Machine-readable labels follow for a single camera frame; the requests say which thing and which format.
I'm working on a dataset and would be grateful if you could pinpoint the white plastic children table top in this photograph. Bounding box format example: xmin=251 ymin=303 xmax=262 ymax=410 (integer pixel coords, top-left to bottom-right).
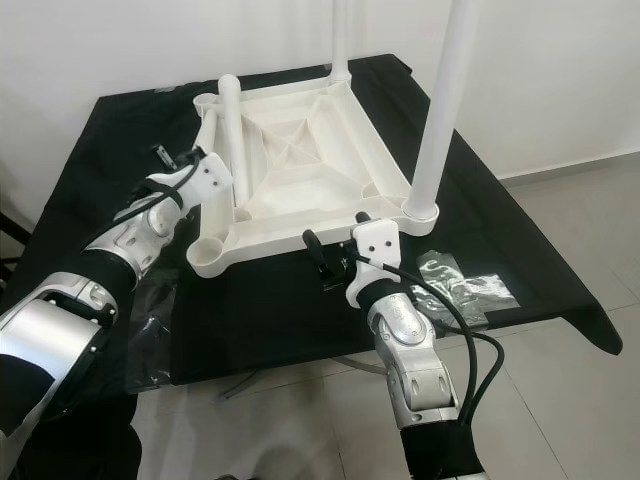
xmin=185 ymin=70 xmax=441 ymax=279

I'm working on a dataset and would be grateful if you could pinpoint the black tablecloth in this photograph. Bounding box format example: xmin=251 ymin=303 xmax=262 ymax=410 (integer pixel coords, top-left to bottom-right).
xmin=0 ymin=55 xmax=624 ymax=441

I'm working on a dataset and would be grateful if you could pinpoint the black round stool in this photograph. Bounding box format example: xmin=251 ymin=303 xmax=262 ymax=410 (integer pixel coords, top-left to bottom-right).
xmin=0 ymin=215 xmax=31 ymax=251

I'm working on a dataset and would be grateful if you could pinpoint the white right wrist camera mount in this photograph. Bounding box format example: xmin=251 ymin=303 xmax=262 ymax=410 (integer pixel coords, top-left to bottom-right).
xmin=345 ymin=218 xmax=406 ymax=309

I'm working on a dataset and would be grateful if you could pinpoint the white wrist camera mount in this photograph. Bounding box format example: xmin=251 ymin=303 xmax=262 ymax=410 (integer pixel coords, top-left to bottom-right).
xmin=178 ymin=150 xmax=236 ymax=206
xmin=345 ymin=218 xmax=406 ymax=309

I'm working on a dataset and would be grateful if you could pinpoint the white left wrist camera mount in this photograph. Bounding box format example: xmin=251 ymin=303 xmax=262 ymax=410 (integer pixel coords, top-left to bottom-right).
xmin=178 ymin=150 xmax=236 ymax=206

